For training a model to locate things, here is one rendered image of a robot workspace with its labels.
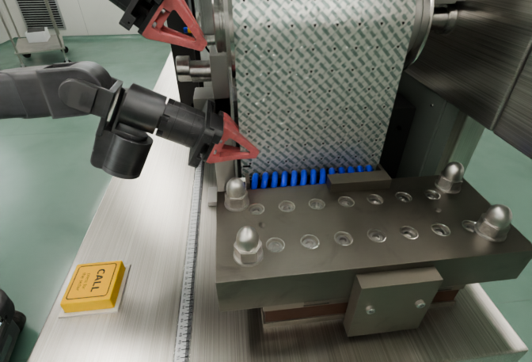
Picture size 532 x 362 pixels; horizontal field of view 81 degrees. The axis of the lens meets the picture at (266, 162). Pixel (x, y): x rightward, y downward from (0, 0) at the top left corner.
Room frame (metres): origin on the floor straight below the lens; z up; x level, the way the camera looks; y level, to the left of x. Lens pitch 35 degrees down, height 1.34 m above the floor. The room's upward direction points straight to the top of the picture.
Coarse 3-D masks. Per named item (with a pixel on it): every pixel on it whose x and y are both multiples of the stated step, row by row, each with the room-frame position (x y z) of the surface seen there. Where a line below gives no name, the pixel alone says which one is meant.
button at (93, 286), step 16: (80, 272) 0.30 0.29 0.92; (96, 272) 0.30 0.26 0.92; (112, 272) 0.30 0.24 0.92; (80, 288) 0.27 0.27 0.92; (96, 288) 0.27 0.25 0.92; (112, 288) 0.27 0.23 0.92; (64, 304) 0.25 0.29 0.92; (80, 304) 0.25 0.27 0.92; (96, 304) 0.25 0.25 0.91; (112, 304) 0.26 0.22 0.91
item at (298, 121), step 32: (256, 96) 0.42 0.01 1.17; (288, 96) 0.42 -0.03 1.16; (320, 96) 0.43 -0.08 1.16; (352, 96) 0.43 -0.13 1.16; (384, 96) 0.44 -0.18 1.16; (256, 128) 0.41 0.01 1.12; (288, 128) 0.42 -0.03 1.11; (320, 128) 0.43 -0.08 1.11; (352, 128) 0.43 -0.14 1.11; (384, 128) 0.44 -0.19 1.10; (256, 160) 0.41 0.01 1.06; (288, 160) 0.42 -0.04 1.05; (320, 160) 0.43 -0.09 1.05; (352, 160) 0.43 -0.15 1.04
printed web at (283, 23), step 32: (256, 0) 0.43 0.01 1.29; (288, 0) 0.43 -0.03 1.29; (320, 0) 0.44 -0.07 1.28; (352, 0) 0.44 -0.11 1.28; (384, 0) 0.44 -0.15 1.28; (256, 32) 0.42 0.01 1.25; (288, 32) 0.42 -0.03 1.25; (320, 32) 0.42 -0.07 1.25; (352, 32) 0.43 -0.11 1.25; (384, 32) 0.44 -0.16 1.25; (256, 64) 0.42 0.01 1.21; (288, 64) 0.42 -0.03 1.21; (320, 64) 0.43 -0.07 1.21; (352, 64) 0.43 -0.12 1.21; (384, 64) 0.44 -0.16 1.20
